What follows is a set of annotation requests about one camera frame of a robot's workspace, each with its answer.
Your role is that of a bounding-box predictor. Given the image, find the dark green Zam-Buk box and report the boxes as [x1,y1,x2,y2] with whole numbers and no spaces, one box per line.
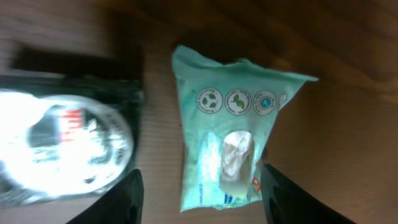
[1,75,144,208]

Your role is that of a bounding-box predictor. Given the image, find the light teal wipes pack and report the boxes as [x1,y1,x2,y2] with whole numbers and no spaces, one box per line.
[172,45,312,211]

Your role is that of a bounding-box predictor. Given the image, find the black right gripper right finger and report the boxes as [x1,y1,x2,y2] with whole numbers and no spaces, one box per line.
[261,164,354,224]

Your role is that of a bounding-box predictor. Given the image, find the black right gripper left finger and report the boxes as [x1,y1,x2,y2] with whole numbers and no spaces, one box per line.
[67,169,144,224]

